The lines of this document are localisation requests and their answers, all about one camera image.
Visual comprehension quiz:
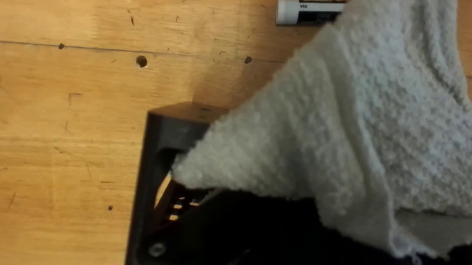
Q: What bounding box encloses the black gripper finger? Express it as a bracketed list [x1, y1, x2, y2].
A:
[136, 193, 317, 265]

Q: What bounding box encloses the black perforated box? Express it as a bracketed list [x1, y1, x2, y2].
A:
[124, 101, 395, 265]

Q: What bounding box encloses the white terry towel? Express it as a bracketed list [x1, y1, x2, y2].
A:
[170, 0, 472, 259]

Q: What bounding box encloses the black and white marker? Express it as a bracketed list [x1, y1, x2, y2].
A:
[274, 0, 348, 26]

